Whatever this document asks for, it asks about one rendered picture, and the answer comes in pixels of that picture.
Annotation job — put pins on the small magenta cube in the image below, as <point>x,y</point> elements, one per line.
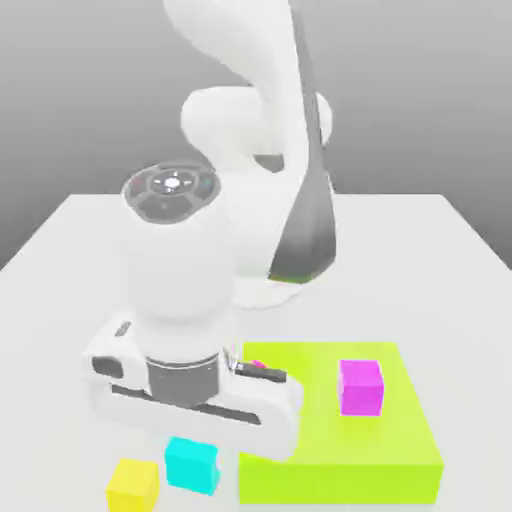
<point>360,390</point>
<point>258,364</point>

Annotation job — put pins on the large lime green box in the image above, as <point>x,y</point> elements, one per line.
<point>360,452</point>

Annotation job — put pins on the small yellow cube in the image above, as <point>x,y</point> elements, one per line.
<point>132,486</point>

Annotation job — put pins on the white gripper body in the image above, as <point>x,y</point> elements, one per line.
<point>256,400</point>

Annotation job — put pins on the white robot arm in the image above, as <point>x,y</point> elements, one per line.
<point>176,272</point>

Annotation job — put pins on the small cyan cube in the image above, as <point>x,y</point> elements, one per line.
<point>190,466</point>

